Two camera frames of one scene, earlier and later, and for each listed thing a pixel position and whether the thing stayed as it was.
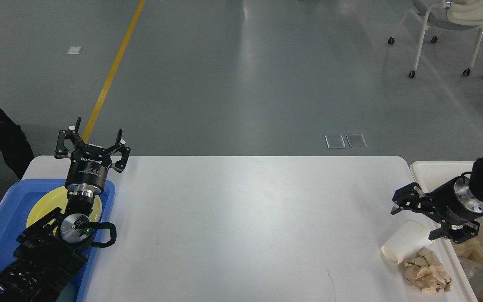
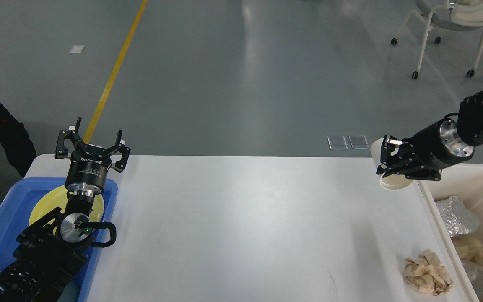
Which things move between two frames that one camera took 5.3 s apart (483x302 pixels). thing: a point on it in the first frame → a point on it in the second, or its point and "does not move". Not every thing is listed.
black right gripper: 451,204 → 421,156
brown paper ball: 425,273 does not move
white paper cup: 411,239 → 393,181
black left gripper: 86,175 does not move
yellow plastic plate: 49,201 does not move
